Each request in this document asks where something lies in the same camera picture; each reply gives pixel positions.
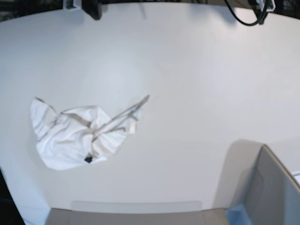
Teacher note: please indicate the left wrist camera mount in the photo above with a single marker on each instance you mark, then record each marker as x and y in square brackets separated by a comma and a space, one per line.
[269, 3]

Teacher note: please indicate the white t-shirt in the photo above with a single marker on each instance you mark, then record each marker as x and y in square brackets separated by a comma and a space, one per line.
[81, 135]

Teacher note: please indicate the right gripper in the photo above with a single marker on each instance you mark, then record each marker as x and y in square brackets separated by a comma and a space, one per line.
[92, 8]

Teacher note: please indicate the grey cardboard box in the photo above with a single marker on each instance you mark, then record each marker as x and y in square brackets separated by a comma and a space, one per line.
[256, 188]

